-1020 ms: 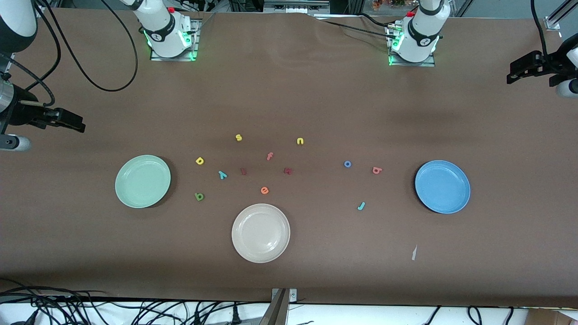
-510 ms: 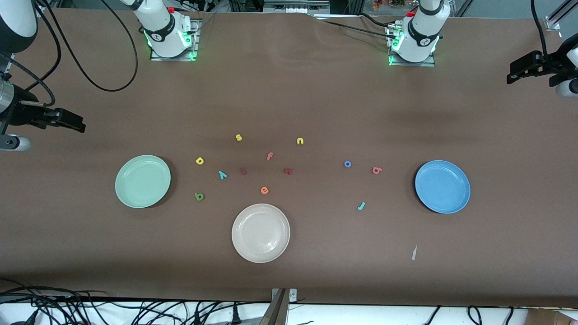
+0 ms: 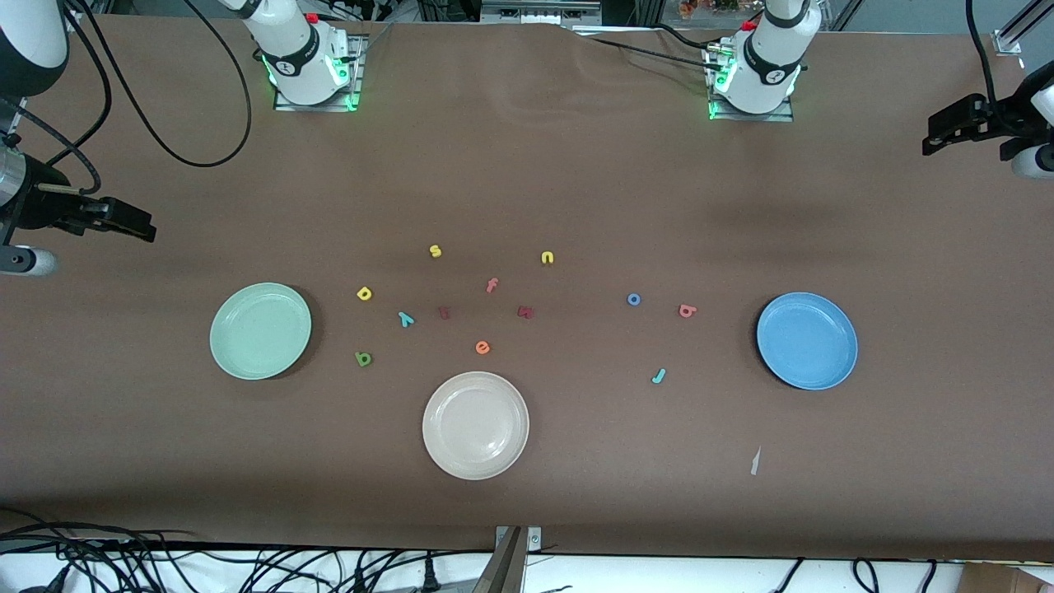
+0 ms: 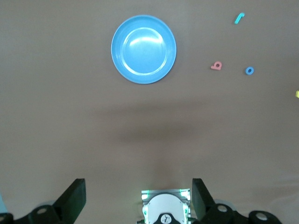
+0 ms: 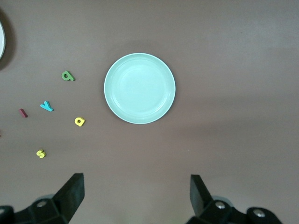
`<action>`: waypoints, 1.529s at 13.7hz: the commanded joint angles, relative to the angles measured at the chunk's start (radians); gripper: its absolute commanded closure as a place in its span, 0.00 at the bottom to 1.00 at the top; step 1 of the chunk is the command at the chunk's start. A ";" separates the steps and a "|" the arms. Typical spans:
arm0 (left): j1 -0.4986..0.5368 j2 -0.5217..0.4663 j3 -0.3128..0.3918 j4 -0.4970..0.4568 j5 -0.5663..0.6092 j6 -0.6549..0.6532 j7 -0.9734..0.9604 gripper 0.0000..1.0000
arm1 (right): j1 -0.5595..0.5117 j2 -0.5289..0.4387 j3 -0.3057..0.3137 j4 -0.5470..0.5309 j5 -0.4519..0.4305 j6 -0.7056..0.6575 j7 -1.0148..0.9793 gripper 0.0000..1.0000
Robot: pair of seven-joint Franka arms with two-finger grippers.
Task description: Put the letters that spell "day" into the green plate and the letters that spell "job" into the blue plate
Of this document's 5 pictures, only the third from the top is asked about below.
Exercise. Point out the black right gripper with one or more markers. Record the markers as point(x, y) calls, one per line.
point(43, 211)

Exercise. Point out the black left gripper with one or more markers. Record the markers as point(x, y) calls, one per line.
point(1001, 120)

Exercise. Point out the green foam letter b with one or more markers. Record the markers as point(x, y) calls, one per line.
point(359, 355)

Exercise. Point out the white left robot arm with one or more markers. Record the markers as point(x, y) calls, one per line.
point(770, 58)

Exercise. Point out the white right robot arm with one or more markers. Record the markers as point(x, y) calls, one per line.
point(296, 49)

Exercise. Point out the green plate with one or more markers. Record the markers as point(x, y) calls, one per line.
point(259, 331)

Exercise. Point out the blue plate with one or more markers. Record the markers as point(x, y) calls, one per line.
point(807, 341)

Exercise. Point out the small grey paper scrap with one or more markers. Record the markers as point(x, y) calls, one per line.
point(755, 461)

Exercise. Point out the beige plate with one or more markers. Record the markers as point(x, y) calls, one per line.
point(475, 426)

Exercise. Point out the brown cardboard box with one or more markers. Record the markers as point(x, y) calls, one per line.
point(1013, 581)

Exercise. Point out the aluminium frame profile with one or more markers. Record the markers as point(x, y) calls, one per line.
point(1006, 39)

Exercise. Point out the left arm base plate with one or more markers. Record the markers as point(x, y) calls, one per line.
point(749, 118)

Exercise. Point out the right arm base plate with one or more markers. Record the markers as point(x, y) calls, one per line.
point(317, 108)

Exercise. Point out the metal frame structure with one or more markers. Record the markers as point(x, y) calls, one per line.
point(535, 12)

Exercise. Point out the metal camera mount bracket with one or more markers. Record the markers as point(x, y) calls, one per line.
point(510, 568)

